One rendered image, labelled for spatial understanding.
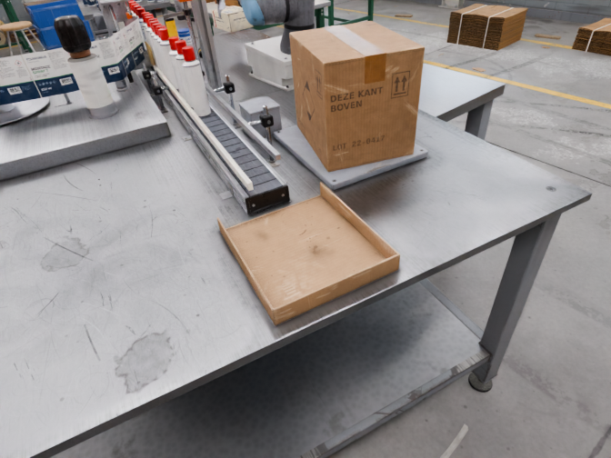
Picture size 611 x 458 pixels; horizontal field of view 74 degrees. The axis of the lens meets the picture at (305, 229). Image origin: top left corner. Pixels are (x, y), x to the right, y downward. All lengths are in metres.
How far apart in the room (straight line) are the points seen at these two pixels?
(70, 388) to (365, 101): 0.81
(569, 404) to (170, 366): 1.38
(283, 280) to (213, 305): 0.14
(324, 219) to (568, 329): 1.29
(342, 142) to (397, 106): 0.16
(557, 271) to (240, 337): 1.72
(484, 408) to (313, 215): 0.99
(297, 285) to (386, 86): 0.51
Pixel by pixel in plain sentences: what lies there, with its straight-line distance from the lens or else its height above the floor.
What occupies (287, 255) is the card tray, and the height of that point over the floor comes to 0.83.
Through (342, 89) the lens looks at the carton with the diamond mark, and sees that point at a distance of 0.97.
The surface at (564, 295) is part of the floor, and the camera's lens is 2.08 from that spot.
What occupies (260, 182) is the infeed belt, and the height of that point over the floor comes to 0.88.
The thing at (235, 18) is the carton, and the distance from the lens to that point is 2.10.
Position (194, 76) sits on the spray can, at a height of 1.01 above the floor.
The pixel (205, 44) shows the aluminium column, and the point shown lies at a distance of 1.68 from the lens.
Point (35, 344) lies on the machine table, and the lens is 0.86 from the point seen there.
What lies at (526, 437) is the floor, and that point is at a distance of 1.63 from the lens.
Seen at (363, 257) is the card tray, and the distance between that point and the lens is 0.81.
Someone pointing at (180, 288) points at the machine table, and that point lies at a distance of 0.82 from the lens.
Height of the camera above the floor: 1.39
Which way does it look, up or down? 39 degrees down
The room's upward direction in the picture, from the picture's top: 5 degrees counter-clockwise
